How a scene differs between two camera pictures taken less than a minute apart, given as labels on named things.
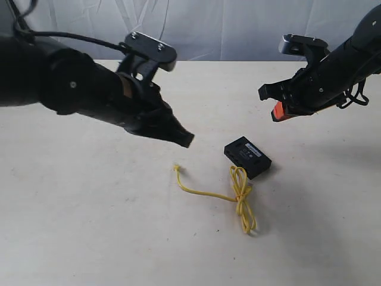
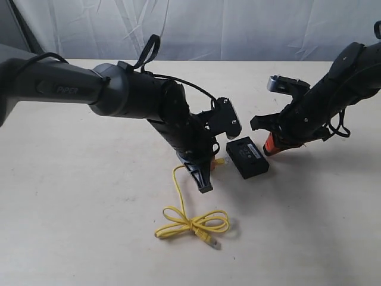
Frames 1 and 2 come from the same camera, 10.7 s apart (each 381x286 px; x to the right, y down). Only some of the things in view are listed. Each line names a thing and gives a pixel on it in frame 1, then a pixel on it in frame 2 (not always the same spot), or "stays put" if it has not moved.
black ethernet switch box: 243,152 stays put
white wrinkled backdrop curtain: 198,30 stays put
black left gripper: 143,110 → 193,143
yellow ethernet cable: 240,182 → 215,221
